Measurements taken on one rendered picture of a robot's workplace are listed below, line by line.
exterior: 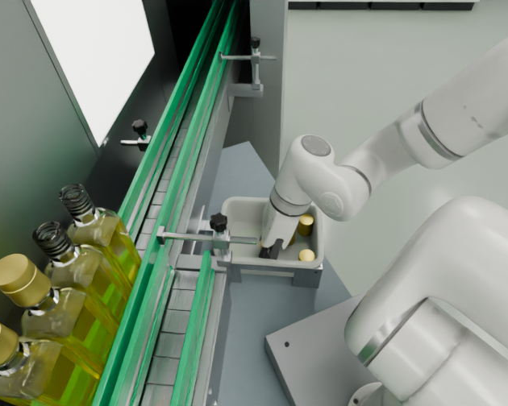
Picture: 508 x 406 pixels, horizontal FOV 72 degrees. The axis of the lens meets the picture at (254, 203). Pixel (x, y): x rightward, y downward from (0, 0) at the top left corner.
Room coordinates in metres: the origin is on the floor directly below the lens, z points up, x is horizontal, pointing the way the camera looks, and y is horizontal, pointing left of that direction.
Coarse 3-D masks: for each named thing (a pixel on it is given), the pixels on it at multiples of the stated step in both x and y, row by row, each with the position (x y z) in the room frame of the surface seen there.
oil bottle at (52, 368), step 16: (32, 352) 0.12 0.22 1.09; (48, 352) 0.12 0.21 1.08; (64, 352) 0.13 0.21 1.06; (32, 368) 0.11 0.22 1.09; (48, 368) 0.11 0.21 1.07; (64, 368) 0.12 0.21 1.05; (80, 368) 0.13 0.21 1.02; (0, 384) 0.09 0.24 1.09; (16, 384) 0.09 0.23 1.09; (32, 384) 0.10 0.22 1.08; (48, 384) 0.10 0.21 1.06; (64, 384) 0.11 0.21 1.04; (80, 384) 0.11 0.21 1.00; (96, 384) 0.12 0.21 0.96; (16, 400) 0.09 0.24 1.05; (32, 400) 0.09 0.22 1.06; (48, 400) 0.09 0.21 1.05; (64, 400) 0.09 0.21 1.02; (80, 400) 0.10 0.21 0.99
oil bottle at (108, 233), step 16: (96, 208) 0.31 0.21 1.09; (96, 224) 0.28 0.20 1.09; (112, 224) 0.29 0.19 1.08; (80, 240) 0.26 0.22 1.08; (96, 240) 0.26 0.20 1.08; (112, 240) 0.27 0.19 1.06; (128, 240) 0.30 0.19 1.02; (112, 256) 0.26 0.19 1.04; (128, 256) 0.29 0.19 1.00; (128, 272) 0.27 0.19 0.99; (128, 288) 0.26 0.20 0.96
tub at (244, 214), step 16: (224, 208) 0.51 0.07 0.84; (240, 208) 0.53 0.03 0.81; (256, 208) 0.53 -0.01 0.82; (240, 224) 0.52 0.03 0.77; (256, 224) 0.52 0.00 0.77; (320, 224) 0.45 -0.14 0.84; (304, 240) 0.46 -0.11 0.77; (320, 240) 0.41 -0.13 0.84; (240, 256) 0.43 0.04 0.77; (256, 256) 0.42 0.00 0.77; (288, 256) 0.42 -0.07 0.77; (320, 256) 0.37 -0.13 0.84
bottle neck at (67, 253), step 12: (36, 228) 0.24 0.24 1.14; (48, 228) 0.24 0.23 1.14; (60, 228) 0.24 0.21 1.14; (36, 240) 0.22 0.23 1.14; (48, 240) 0.22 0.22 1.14; (60, 240) 0.23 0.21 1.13; (48, 252) 0.22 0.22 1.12; (60, 252) 0.22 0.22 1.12; (72, 252) 0.23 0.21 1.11; (60, 264) 0.22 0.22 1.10
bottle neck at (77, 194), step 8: (72, 184) 0.30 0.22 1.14; (80, 184) 0.30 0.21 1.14; (64, 192) 0.29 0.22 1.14; (72, 192) 0.30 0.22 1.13; (80, 192) 0.29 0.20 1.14; (64, 200) 0.28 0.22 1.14; (72, 200) 0.28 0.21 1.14; (80, 200) 0.28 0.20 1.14; (88, 200) 0.29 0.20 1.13; (72, 208) 0.27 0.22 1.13; (80, 208) 0.28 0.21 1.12; (88, 208) 0.28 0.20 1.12; (72, 216) 0.28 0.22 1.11; (80, 216) 0.28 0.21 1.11; (88, 216) 0.28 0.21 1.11; (96, 216) 0.29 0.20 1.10; (80, 224) 0.27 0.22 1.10; (88, 224) 0.28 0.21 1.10
